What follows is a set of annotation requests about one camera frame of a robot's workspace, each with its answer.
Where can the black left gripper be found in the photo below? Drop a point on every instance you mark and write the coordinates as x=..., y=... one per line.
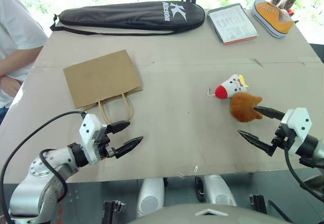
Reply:
x=104, y=143

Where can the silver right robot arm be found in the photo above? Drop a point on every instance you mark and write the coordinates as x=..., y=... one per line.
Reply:
x=312, y=149

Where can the bystander in white shirt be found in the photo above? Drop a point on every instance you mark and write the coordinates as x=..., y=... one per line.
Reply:
x=15, y=36

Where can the white red plush toy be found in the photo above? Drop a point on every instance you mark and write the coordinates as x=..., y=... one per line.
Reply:
x=233, y=86

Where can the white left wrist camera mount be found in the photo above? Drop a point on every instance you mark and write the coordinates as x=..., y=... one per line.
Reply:
x=88, y=130

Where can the black bracket under table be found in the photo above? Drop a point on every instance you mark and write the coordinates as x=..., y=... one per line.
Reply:
x=111, y=212
x=258, y=203

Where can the white rounded robot leg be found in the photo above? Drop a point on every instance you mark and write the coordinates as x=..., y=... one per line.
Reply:
x=220, y=191
x=149, y=196

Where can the brown paper bag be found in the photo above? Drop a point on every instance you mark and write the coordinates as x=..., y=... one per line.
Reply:
x=101, y=79

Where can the grey robot torso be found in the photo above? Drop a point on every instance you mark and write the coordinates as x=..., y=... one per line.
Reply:
x=207, y=215

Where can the orange canvas sneaker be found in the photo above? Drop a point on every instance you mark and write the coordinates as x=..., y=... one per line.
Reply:
x=273, y=17

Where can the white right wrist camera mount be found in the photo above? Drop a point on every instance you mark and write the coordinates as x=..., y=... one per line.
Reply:
x=298, y=125

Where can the black racket bag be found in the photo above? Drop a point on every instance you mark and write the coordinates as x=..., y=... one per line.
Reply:
x=126, y=15

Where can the brown plush toy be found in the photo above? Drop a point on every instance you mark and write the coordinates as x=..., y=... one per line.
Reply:
x=244, y=107

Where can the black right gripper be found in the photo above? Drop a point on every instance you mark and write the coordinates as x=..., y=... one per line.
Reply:
x=283, y=135

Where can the bystander bare hand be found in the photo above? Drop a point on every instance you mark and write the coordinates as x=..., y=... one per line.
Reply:
x=8, y=86

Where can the white book with red edge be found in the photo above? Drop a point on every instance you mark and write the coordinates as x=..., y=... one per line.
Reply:
x=231, y=22

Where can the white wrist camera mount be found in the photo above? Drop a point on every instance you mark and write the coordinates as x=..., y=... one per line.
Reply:
x=298, y=125
x=88, y=130

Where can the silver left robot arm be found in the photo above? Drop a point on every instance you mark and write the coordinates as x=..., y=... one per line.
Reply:
x=38, y=183

